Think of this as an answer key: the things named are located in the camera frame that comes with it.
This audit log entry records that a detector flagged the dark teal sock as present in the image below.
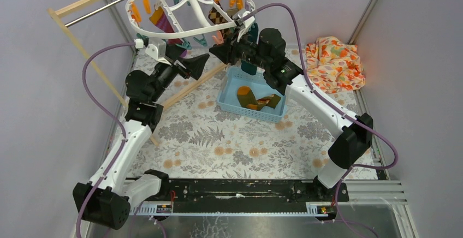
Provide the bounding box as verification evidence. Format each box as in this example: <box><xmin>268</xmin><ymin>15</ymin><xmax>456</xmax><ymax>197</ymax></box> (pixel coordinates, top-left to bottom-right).
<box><xmin>240</xmin><ymin>22</ymin><xmax>260</xmax><ymax>76</ymax></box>

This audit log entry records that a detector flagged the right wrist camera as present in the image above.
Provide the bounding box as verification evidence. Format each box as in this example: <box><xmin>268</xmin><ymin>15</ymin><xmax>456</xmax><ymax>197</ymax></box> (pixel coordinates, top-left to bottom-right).
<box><xmin>233</xmin><ymin>9</ymin><xmax>255</xmax><ymax>37</ymax></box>

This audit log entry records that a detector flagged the orange floral cloth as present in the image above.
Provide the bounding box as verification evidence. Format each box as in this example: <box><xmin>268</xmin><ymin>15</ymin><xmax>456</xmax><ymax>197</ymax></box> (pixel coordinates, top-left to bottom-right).
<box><xmin>305</xmin><ymin>36</ymin><xmax>366</xmax><ymax>93</ymax></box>

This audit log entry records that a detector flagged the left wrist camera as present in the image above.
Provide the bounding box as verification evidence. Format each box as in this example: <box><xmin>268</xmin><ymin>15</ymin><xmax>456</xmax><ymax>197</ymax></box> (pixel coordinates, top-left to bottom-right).
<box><xmin>134</xmin><ymin>37</ymin><xmax>171</xmax><ymax>65</ymax></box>

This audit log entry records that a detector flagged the maroon purple striped sock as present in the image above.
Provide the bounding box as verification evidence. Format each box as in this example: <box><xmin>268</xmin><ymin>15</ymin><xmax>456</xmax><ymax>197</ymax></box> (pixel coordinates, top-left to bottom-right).
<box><xmin>149</xmin><ymin>6</ymin><xmax>187</xmax><ymax>57</ymax></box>

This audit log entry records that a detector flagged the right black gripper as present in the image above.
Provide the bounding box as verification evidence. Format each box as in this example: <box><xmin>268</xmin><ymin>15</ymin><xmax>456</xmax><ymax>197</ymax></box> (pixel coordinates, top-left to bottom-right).
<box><xmin>209</xmin><ymin>26</ymin><xmax>270</xmax><ymax>70</ymax></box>

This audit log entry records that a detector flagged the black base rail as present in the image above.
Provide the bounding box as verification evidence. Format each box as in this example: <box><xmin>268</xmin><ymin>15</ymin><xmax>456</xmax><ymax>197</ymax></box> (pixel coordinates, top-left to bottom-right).
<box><xmin>131</xmin><ymin>178</ymin><xmax>349</xmax><ymax>217</ymax></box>

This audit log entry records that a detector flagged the white plastic clip hanger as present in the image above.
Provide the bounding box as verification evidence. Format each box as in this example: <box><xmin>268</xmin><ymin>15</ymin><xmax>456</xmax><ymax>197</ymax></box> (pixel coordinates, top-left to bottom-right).
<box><xmin>125</xmin><ymin>0</ymin><xmax>256</xmax><ymax>40</ymax></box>

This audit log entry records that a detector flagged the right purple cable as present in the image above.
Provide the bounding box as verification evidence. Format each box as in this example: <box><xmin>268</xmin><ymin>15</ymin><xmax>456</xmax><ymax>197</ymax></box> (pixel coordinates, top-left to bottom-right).
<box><xmin>239</xmin><ymin>2</ymin><xmax>399</xmax><ymax>238</ymax></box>

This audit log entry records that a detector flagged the wooden drying rack frame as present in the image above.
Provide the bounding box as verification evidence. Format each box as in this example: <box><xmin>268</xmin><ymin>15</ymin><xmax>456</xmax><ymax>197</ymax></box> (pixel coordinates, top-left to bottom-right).
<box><xmin>46</xmin><ymin>0</ymin><xmax>261</xmax><ymax>147</ymax></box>

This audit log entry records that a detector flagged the purple cable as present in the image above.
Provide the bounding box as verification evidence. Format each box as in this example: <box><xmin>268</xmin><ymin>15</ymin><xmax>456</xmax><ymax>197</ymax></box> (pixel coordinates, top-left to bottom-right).
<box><xmin>239</xmin><ymin>2</ymin><xmax>399</xmax><ymax>238</ymax></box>
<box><xmin>75</xmin><ymin>41</ymin><xmax>145</xmax><ymax>238</ymax></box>

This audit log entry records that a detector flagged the olive orange sock in basket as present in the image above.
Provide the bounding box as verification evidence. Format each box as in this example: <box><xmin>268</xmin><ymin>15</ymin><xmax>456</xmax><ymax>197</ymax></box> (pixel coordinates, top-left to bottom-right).
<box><xmin>236</xmin><ymin>86</ymin><xmax>281</xmax><ymax>111</ymax></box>

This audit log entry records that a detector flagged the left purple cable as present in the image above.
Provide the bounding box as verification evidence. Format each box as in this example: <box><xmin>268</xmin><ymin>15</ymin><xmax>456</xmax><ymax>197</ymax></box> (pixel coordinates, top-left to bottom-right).
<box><xmin>75</xmin><ymin>41</ymin><xmax>145</xmax><ymax>238</ymax></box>

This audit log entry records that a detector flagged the floral table mat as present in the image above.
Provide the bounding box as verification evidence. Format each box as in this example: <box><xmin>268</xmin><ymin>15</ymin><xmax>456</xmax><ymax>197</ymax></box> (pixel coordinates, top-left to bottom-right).
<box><xmin>128</xmin><ymin>70</ymin><xmax>334</xmax><ymax>179</ymax></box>

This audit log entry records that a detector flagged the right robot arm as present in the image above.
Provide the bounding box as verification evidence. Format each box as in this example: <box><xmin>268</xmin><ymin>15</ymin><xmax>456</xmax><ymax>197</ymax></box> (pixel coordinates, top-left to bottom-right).
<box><xmin>209</xmin><ymin>28</ymin><xmax>373</xmax><ymax>201</ymax></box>

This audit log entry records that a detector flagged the metal rack rod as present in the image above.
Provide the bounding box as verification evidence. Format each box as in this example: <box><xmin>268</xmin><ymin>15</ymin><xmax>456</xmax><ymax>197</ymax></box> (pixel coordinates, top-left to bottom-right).
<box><xmin>65</xmin><ymin>0</ymin><xmax>125</xmax><ymax>27</ymax></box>

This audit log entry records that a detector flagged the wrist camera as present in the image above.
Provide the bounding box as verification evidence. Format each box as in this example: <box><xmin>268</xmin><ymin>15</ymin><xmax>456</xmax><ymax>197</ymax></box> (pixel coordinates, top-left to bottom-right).
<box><xmin>233</xmin><ymin>9</ymin><xmax>255</xmax><ymax>37</ymax></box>
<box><xmin>134</xmin><ymin>37</ymin><xmax>171</xmax><ymax>65</ymax></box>

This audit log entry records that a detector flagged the argyle brown sock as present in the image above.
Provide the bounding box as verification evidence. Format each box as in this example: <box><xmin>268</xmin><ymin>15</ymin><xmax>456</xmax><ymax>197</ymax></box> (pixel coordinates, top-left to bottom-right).
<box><xmin>207</xmin><ymin>7</ymin><xmax>228</xmax><ymax>25</ymax></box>

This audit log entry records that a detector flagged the light blue plastic basket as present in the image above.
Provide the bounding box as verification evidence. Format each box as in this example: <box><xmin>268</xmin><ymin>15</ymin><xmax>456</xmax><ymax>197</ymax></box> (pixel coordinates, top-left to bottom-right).
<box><xmin>217</xmin><ymin>67</ymin><xmax>287</xmax><ymax>123</ymax></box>

